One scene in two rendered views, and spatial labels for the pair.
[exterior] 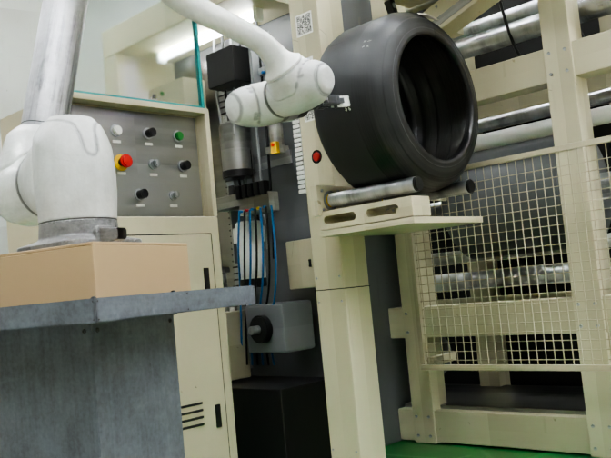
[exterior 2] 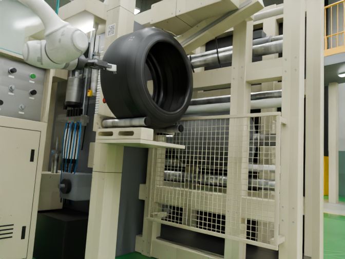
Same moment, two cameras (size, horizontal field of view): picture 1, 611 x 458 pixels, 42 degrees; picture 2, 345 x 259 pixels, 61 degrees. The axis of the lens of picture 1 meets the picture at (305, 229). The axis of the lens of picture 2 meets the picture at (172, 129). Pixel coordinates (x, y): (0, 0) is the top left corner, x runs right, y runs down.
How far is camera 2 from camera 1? 0.86 m
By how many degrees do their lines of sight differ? 5
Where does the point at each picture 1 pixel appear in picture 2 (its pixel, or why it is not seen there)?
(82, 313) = not seen: outside the picture
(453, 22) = (189, 44)
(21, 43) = not seen: hidden behind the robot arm
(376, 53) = (135, 44)
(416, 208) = (144, 134)
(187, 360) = (8, 199)
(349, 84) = (117, 59)
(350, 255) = (113, 155)
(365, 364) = (111, 215)
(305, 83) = (64, 39)
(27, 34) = not seen: hidden behind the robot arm
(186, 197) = (31, 109)
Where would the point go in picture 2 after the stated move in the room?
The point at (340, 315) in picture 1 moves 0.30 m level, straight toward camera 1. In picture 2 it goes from (101, 187) to (89, 192)
